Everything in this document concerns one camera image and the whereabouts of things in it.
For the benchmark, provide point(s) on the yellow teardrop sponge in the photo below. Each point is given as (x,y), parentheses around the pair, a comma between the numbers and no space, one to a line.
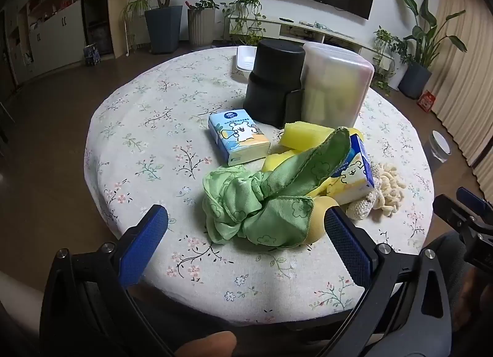
(323,218)

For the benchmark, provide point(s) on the red paper bag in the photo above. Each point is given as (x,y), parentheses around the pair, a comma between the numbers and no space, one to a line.
(426,101)

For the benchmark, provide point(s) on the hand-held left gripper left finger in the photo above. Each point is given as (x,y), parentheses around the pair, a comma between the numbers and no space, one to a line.
(144,249)

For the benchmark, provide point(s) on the broad leaf plant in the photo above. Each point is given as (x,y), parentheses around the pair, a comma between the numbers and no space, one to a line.
(427,33)

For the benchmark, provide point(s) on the trailing pothos plant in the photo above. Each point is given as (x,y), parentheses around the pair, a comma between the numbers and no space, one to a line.
(244,6)

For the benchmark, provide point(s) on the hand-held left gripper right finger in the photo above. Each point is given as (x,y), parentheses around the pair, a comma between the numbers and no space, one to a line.
(348,249)

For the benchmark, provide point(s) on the yellow rectangular sponge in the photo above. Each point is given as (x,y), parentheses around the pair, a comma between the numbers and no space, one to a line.
(304,135)
(279,158)

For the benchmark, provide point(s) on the white ribbed plant pot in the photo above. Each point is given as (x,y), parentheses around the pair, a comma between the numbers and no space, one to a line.
(201,27)

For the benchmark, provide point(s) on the person's left hand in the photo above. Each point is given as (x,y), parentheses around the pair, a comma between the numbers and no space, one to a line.
(212,345)

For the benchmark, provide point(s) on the white television cabinet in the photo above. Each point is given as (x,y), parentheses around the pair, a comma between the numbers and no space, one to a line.
(327,33)

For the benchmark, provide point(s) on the dark grey plant pot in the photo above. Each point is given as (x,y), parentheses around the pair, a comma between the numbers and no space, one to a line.
(416,79)

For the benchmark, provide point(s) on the cream chunky scrunchie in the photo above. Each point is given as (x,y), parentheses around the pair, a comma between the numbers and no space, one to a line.
(391,187)

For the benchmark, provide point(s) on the beige knitted pad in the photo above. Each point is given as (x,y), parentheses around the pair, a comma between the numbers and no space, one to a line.
(360,207)

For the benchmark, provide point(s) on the small toy robot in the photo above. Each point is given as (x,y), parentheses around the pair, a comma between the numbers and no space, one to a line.
(92,54)

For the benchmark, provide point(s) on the cartoon tissue pack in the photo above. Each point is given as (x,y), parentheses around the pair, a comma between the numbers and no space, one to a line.
(238,135)
(352,172)

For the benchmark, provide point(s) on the white plastic tray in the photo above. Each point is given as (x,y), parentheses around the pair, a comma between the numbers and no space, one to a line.
(243,58)

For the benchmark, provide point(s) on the white tall plant pot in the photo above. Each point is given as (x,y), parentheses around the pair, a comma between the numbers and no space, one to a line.
(398,76)

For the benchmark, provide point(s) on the spider plant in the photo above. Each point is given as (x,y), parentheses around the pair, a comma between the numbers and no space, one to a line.
(136,4)

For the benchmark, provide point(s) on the translucent plastic container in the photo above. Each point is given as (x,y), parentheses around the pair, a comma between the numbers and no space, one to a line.
(335,83)

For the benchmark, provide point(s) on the beige curtain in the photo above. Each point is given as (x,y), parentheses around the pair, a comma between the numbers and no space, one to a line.
(466,72)

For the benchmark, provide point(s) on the black cylindrical container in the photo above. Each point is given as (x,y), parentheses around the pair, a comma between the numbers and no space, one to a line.
(271,83)

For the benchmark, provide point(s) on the floral tablecloth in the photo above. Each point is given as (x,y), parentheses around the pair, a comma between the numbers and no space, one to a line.
(154,141)

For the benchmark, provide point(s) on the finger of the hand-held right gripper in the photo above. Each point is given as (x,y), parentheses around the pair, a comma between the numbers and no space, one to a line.
(450,208)
(472,197)

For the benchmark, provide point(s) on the dark blue plant pot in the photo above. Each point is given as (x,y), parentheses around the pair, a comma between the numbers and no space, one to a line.
(163,29)

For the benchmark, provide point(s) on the white wall cabinet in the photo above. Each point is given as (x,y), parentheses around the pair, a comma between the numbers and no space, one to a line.
(50,26)

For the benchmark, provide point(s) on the green microfibre cloth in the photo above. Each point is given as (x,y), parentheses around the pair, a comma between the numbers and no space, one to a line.
(265,199)

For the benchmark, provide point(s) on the bushy vine plant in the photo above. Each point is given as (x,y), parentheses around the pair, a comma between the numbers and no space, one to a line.
(387,49)

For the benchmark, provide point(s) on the grey trash bin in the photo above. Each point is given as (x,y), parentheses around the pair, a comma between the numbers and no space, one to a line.
(437,153)

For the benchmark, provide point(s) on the dark display shelf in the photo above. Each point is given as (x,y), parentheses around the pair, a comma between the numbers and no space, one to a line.
(96,6)

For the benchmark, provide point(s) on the small green plant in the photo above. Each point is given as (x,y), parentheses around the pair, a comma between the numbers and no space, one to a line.
(202,4)

